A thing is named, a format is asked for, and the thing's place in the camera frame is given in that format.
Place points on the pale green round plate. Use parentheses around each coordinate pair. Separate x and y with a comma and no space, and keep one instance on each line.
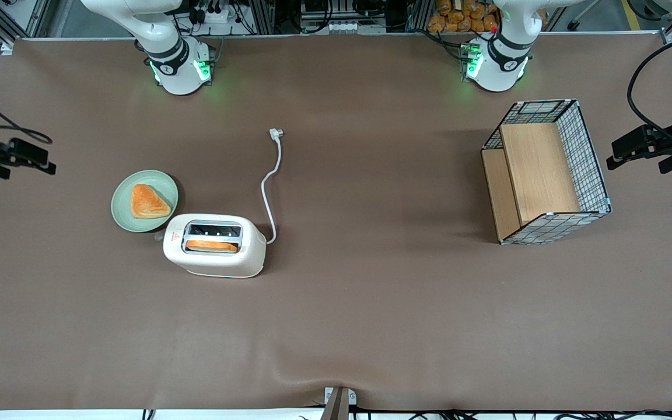
(123,207)

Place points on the wooden stepped shelf insert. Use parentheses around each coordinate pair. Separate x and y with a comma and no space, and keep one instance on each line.
(540,169)

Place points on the orange triangular pastry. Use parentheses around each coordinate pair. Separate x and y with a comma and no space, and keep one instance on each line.
(148,203)

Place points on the orange toast slice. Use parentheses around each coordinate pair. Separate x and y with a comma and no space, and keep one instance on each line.
(212,246)

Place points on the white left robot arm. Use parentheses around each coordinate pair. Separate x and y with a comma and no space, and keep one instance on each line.
(496,70)

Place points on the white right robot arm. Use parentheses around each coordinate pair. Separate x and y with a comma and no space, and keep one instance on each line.
(175,73)

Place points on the white power strip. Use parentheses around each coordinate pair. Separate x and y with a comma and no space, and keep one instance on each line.
(219,15)

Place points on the white two-slot toaster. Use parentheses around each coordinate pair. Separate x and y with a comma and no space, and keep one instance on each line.
(219,262)

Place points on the brown table mat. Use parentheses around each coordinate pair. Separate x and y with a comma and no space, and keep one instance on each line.
(371,303)

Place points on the bag of bread rolls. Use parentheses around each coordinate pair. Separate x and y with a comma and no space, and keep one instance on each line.
(464,16)

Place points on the grey metal table bracket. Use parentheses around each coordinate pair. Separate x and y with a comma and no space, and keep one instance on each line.
(339,402)

